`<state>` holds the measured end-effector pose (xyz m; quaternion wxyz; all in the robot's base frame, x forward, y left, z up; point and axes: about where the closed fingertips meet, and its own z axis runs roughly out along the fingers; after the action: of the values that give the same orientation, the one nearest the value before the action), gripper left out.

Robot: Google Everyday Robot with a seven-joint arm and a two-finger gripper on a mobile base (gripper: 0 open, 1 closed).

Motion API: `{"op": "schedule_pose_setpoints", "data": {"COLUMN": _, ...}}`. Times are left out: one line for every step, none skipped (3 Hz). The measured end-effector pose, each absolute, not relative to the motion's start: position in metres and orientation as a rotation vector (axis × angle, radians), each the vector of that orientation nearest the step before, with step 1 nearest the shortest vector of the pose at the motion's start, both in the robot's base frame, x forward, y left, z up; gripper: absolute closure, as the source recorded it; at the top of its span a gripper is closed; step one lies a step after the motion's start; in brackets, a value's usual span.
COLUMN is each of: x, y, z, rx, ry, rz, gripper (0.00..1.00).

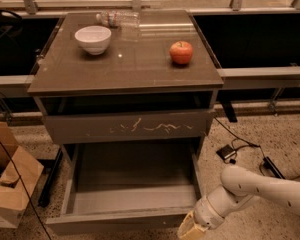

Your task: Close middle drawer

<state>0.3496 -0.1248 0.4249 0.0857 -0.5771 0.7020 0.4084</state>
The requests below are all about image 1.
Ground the drawer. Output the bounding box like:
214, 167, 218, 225
47, 140, 203, 235
44, 110, 214, 144

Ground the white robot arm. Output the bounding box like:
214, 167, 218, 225
177, 165, 300, 240

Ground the grey drawer cabinet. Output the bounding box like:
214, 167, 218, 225
28, 11, 223, 161

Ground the black power adapter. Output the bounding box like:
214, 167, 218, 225
216, 145, 236, 161

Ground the black metal stand leg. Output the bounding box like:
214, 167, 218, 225
263, 157, 284, 179

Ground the black left stand leg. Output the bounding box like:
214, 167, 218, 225
38, 150, 63, 207

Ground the red apple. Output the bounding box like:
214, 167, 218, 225
169, 41, 193, 65

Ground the open cardboard box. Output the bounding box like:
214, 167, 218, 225
0, 122, 44, 228

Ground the white ceramic bowl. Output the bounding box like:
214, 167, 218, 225
75, 26, 112, 55

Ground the clear plastic water bottle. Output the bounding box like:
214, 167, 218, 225
96, 11, 140, 28

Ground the metal window railing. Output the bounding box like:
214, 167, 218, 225
0, 66, 300, 98

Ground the black floor cable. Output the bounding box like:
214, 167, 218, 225
213, 116, 300, 182

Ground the black thin cable left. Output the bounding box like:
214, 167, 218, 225
0, 127, 53, 240

